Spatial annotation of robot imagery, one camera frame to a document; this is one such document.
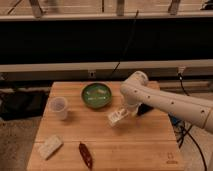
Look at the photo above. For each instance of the white wall socket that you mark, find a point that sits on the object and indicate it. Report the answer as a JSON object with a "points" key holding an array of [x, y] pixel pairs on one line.
{"points": [[92, 74]]}

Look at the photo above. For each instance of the white labelled plastic bottle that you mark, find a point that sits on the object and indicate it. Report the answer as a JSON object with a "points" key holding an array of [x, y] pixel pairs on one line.
{"points": [[116, 116]]}

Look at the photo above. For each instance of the black rectangular box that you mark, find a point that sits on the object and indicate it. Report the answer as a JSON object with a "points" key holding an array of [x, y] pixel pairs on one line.
{"points": [[143, 108]]}

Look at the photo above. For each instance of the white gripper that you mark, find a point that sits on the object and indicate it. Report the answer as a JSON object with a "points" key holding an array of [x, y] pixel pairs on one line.
{"points": [[130, 107]]}

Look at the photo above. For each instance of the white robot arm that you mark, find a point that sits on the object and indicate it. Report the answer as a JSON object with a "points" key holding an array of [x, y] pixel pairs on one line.
{"points": [[194, 110]]}

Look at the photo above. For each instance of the clear plastic cup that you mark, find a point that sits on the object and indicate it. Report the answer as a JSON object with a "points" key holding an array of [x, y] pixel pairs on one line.
{"points": [[59, 106]]}

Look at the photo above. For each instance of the white sponge block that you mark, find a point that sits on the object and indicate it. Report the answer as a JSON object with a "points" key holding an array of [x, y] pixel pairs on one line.
{"points": [[49, 146]]}

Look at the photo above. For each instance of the green ceramic bowl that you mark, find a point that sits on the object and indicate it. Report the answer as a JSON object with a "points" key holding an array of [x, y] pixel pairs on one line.
{"points": [[96, 95]]}

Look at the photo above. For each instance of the dark red chili pepper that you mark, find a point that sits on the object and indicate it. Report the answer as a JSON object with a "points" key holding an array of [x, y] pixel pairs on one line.
{"points": [[86, 156]]}

